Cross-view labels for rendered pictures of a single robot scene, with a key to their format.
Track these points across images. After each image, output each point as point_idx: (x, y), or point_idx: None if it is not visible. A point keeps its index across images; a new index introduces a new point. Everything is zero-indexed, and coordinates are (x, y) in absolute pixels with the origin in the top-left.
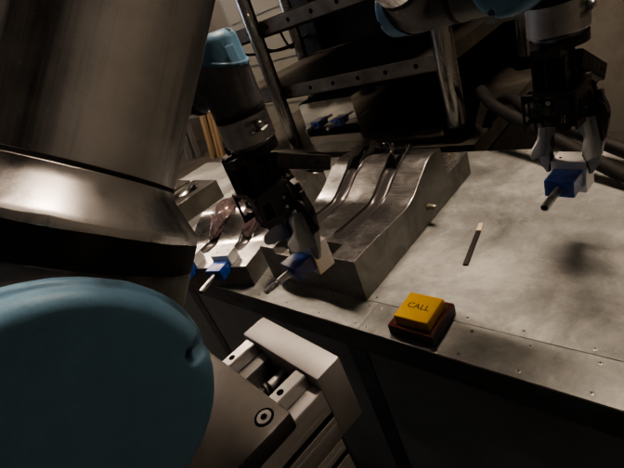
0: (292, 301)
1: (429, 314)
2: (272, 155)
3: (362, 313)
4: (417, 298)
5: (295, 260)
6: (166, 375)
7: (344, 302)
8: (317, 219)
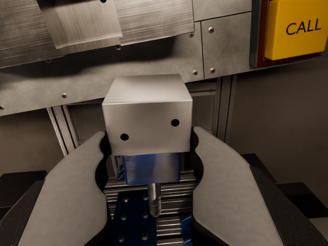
0: (68, 90)
1: (324, 33)
2: None
3: (191, 53)
4: (296, 10)
5: (156, 167)
6: None
7: (149, 48)
8: (288, 200)
